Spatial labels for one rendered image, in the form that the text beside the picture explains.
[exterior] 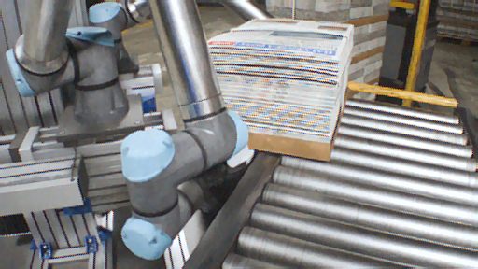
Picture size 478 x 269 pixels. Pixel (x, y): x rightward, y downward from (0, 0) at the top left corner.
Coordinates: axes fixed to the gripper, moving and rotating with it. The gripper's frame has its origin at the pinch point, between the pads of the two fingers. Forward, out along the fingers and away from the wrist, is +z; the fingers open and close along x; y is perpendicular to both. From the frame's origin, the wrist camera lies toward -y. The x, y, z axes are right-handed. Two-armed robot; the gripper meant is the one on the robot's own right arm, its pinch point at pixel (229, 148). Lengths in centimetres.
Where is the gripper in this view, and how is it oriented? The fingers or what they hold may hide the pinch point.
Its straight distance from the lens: 80.1
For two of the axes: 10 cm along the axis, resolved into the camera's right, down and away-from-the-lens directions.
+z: 3.7, -4.5, 8.1
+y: 0.0, -8.8, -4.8
